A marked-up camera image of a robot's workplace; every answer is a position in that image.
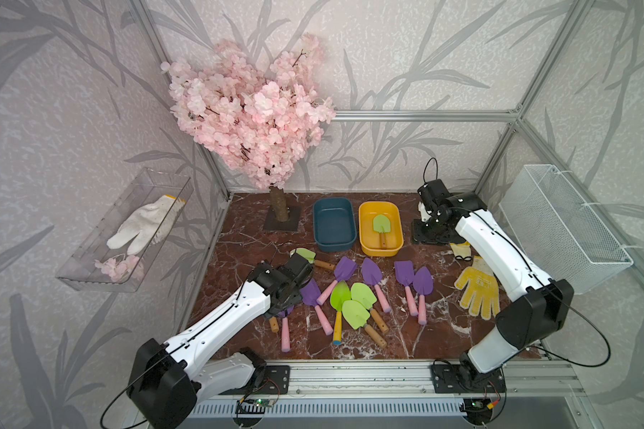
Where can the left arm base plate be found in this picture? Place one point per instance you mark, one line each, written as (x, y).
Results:
(271, 380)

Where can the purple square shovel right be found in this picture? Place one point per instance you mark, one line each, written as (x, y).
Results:
(404, 273)

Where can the circuit board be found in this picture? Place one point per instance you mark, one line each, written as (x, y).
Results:
(476, 406)
(254, 406)

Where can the purple square shovel centre left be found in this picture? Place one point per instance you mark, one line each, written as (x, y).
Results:
(310, 294)

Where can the green shovel wooden handle front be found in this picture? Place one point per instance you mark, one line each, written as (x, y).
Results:
(357, 317)

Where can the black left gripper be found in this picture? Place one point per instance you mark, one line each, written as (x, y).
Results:
(296, 298)

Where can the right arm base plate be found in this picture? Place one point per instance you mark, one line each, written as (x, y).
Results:
(458, 379)

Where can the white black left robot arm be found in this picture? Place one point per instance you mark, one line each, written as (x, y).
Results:
(169, 378)

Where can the clear acrylic wall box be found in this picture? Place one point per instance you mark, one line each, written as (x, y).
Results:
(79, 272)

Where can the yellow dotted work glove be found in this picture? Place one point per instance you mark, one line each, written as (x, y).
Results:
(480, 290)

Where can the green shovel yellow handle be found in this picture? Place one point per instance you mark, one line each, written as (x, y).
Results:
(338, 297)

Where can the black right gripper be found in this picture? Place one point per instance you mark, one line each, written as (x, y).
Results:
(417, 236)

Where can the pink artificial blossom tree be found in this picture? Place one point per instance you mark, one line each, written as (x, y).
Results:
(260, 123)

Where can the purple square shovel pink handle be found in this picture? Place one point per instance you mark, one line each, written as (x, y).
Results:
(344, 270)

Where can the yellow storage box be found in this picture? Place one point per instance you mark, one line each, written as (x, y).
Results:
(370, 239)

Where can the pink blossoms in box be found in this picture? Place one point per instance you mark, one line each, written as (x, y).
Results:
(121, 268)

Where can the right circuit board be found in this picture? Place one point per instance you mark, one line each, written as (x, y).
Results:
(476, 406)

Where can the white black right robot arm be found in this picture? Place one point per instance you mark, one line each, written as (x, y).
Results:
(539, 304)

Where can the white cotton glove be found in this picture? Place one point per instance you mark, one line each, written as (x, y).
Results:
(149, 224)

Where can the aluminium front rail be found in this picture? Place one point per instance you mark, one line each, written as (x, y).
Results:
(364, 379)

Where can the left circuit board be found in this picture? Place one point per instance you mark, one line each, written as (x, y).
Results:
(254, 406)

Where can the dark teal storage box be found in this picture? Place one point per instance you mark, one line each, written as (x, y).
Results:
(334, 224)

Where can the black rubber glove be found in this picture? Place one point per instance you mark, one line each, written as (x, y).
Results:
(462, 251)

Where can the white wire mesh basket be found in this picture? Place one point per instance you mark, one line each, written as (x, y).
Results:
(560, 231)

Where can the purple pointed shovel pink handle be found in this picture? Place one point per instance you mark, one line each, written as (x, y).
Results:
(372, 275)

